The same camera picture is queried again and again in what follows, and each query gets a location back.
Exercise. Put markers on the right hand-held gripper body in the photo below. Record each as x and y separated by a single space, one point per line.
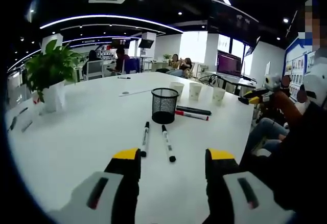
272 82

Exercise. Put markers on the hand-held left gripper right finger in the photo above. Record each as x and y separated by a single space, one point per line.
230 198

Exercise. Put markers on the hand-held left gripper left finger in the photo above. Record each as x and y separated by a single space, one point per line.
102 198

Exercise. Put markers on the white paper cup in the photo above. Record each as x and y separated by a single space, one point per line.
195 91
219 96
178 88

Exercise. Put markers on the white whiteboard marker red cap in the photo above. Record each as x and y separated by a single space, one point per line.
191 115

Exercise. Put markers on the white whiteboard marker black cap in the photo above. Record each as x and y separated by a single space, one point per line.
145 138
167 142

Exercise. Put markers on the black mesh pen holder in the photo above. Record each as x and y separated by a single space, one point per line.
164 106

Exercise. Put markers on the grey pen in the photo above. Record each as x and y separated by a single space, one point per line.
27 126

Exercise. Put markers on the dark pen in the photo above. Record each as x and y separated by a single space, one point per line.
15 119

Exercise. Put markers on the person's jeans legs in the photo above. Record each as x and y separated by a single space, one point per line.
268 132

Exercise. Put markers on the computer monitor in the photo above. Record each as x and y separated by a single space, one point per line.
229 63

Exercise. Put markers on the white chest device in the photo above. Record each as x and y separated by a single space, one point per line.
316 82

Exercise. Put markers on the large hanging dark screen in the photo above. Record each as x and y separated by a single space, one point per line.
231 20

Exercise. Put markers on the white plant pot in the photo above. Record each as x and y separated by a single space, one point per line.
53 97

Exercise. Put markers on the small hanging screen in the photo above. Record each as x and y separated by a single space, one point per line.
146 43

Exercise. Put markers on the small marker with black ends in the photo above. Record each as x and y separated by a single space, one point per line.
124 77

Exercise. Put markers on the white office chair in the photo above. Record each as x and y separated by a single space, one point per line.
94 69

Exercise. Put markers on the green potted plant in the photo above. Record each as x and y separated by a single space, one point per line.
51 65

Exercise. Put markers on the curved ceiling light strip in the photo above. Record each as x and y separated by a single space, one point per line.
110 19

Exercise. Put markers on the wall poster board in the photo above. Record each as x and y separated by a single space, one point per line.
299 68

